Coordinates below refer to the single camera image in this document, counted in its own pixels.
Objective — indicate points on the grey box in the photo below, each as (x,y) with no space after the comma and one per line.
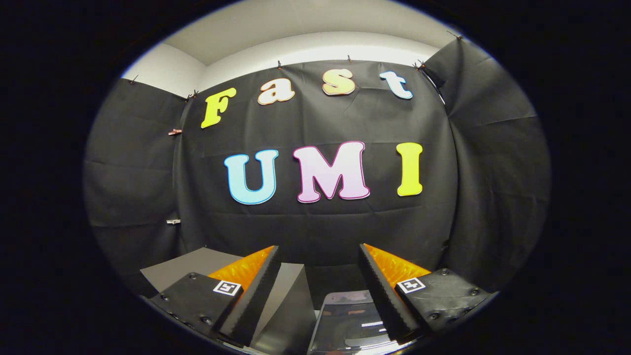
(291,305)

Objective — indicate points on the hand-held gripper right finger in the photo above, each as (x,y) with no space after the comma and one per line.
(378,291)

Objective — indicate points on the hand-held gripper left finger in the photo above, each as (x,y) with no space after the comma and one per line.
(256,296)

